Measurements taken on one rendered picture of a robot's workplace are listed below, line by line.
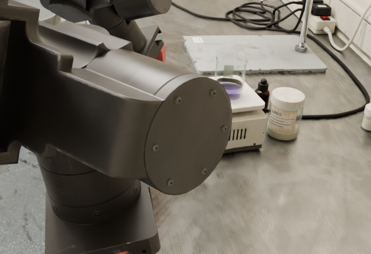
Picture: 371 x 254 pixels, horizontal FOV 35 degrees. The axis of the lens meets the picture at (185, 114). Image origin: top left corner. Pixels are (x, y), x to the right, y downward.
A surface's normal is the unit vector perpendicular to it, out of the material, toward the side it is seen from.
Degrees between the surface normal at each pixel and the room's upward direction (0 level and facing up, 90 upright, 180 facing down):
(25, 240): 0
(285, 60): 0
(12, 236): 0
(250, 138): 90
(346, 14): 90
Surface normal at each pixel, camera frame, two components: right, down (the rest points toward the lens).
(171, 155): 0.71, 0.29
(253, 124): 0.34, 0.48
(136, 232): -0.12, -0.84
